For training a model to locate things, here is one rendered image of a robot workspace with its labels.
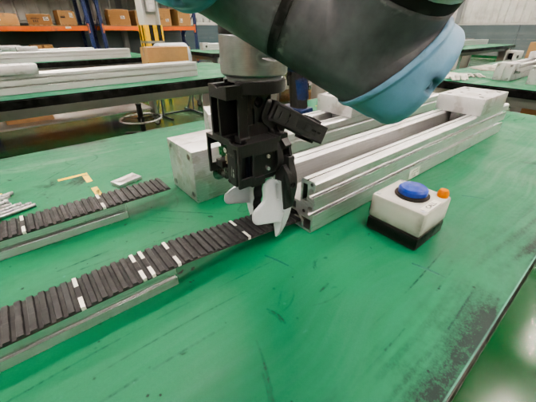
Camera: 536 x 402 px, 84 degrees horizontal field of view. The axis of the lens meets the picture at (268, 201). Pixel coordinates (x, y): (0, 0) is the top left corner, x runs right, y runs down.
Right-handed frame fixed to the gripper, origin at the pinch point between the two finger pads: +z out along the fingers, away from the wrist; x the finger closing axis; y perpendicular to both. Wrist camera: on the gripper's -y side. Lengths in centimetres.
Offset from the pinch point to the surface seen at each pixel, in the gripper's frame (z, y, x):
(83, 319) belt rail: 1.1, 25.7, 1.3
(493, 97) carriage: -10, -66, 5
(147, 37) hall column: -11, -187, -558
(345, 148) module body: -5.7, -20.1, -2.2
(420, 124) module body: -5.2, -48.3, -2.3
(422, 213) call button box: -3.9, -12.6, 16.4
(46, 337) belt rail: 1.2, 29.0, 1.4
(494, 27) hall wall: -30, -1500, -452
